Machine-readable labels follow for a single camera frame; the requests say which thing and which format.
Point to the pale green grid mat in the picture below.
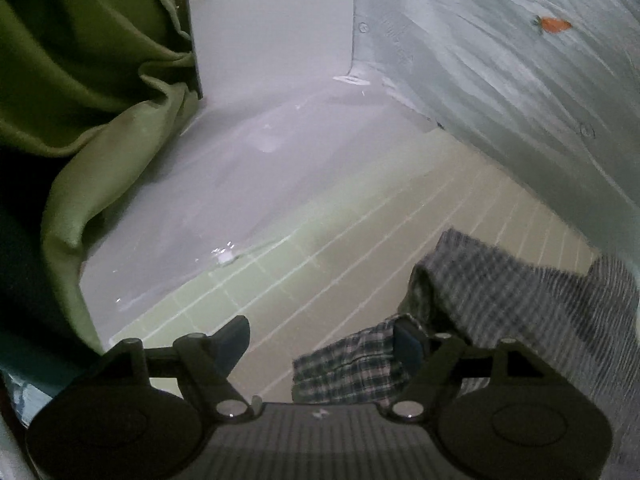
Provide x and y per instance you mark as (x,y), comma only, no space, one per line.
(400,220)

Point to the pale carrot print sheet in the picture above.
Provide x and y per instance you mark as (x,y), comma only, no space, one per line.
(500,75)

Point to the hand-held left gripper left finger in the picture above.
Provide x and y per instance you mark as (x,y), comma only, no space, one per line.
(239,336)

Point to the green curtain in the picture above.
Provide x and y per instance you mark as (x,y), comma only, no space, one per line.
(85,90)

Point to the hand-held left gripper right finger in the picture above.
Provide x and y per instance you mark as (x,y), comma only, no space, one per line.
(406,341)

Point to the plaid shirt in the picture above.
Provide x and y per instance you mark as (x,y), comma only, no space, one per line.
(500,290)

